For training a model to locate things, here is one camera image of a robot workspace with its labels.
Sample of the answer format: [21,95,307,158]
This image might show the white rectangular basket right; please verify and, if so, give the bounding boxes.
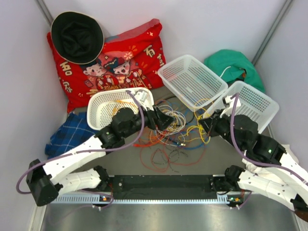
[203,81,280,134]

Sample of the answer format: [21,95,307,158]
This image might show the orange thin wire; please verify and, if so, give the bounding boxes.
[138,125,174,150]

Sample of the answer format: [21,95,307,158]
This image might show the white rectangular basket centre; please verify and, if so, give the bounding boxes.
[157,54,228,111]

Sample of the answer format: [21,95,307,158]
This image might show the white grey wire coil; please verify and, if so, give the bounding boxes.
[158,105,187,135]

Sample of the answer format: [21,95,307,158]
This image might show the black round hat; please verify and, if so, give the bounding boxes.
[51,11,104,64]

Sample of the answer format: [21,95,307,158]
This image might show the blue ethernet cable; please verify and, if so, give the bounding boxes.
[168,101,207,151]

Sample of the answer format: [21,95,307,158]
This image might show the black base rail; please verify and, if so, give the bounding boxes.
[105,175,224,200]

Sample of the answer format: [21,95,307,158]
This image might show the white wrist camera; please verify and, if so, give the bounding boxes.
[222,96,241,114]
[134,89,154,110]

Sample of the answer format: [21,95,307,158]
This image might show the white slotted cable duct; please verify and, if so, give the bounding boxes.
[51,193,244,205]

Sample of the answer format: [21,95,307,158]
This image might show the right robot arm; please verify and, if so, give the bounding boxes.
[198,110,308,221]

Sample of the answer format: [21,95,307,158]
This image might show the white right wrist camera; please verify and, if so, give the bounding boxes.
[222,96,241,114]

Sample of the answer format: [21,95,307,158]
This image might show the blue plaid cloth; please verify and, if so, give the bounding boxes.
[45,112,96,159]

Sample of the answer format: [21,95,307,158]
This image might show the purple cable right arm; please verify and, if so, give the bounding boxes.
[230,92,308,210]

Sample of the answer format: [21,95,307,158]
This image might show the black thin wire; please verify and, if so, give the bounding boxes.
[151,96,191,172]

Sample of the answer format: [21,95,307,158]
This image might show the white basket with rounded corners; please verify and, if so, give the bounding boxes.
[87,87,150,130]

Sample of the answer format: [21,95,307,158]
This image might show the green cloth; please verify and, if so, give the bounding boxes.
[204,49,265,93]

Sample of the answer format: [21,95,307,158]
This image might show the red printed pillow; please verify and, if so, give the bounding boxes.
[47,19,166,113]

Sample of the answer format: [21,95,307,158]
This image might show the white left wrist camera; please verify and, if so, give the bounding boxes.
[134,89,154,110]

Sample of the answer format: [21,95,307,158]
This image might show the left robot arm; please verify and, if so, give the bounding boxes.
[26,106,174,206]

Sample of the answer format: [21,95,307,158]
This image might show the orange cable in basket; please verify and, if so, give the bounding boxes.
[110,100,138,116]

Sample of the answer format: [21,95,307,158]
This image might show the thick red ethernet cable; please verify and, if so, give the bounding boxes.
[133,141,159,148]

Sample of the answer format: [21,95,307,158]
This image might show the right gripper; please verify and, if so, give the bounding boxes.
[198,108,244,151]

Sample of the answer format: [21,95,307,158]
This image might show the white rectangular basket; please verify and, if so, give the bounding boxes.
[157,54,228,111]
[203,81,280,134]

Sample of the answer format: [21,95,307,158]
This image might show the white cloth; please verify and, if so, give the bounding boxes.
[243,143,300,179]

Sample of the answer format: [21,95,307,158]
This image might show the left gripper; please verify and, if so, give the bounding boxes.
[123,102,177,139]

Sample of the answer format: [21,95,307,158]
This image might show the yellow thin cable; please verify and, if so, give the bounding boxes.
[185,97,214,145]

